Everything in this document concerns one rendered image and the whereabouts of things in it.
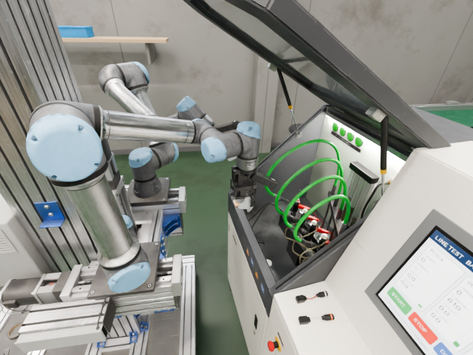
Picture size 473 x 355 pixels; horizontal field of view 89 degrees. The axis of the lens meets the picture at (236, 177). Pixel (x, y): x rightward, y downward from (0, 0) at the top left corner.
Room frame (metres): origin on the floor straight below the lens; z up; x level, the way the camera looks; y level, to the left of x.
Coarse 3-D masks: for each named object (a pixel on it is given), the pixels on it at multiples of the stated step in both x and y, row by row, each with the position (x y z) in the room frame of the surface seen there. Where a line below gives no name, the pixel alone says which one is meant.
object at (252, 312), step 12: (240, 252) 0.90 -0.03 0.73; (240, 264) 0.89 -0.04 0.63; (240, 276) 0.88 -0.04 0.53; (252, 276) 0.71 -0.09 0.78; (240, 288) 0.87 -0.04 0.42; (252, 288) 0.70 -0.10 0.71; (240, 300) 0.86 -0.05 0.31; (252, 300) 0.68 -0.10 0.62; (240, 312) 0.84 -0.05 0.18; (252, 312) 0.67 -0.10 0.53; (264, 312) 0.55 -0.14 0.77; (252, 324) 0.65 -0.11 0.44; (264, 324) 0.54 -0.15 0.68; (252, 336) 0.63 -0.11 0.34; (252, 348) 0.61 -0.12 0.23
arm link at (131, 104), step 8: (112, 64) 1.21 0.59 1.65; (104, 72) 1.15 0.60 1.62; (112, 72) 1.16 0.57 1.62; (104, 80) 1.11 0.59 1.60; (112, 80) 1.11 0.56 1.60; (120, 80) 1.14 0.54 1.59; (104, 88) 1.09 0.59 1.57; (112, 88) 1.09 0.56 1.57; (120, 88) 1.08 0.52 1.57; (112, 96) 1.09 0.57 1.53; (120, 96) 1.05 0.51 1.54; (128, 96) 1.05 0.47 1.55; (120, 104) 1.05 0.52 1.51; (128, 104) 1.02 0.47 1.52; (136, 104) 1.01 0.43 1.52; (128, 112) 1.01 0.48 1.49; (136, 112) 0.98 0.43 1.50; (144, 112) 0.98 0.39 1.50; (152, 112) 1.00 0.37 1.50
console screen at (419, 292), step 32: (448, 224) 0.43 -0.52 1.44; (416, 256) 0.42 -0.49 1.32; (448, 256) 0.38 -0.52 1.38; (384, 288) 0.42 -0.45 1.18; (416, 288) 0.37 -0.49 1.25; (448, 288) 0.34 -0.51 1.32; (416, 320) 0.32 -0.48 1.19; (448, 320) 0.29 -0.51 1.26; (416, 352) 0.28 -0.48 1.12; (448, 352) 0.25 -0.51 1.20
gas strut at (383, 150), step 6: (384, 120) 0.59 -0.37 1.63; (384, 126) 0.60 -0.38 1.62; (384, 132) 0.60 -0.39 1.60; (384, 138) 0.60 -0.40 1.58; (384, 144) 0.61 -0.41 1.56; (384, 150) 0.61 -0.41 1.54; (384, 156) 0.61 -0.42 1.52; (384, 162) 0.62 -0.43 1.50; (384, 168) 0.62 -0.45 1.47; (384, 174) 0.63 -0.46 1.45
